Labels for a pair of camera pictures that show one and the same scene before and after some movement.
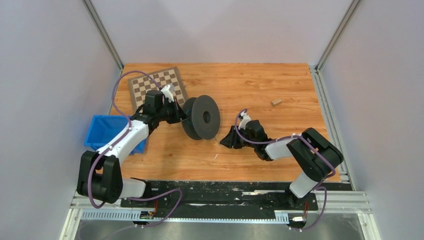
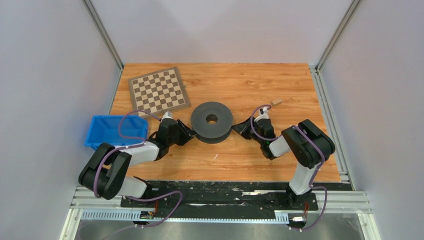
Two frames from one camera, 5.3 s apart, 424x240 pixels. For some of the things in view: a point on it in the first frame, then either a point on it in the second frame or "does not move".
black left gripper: (179, 115) → (187, 133)
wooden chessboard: (139, 86) does not move
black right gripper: (231, 140) → (242, 128)
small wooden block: (275, 102) does not move
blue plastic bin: (103, 129) does not move
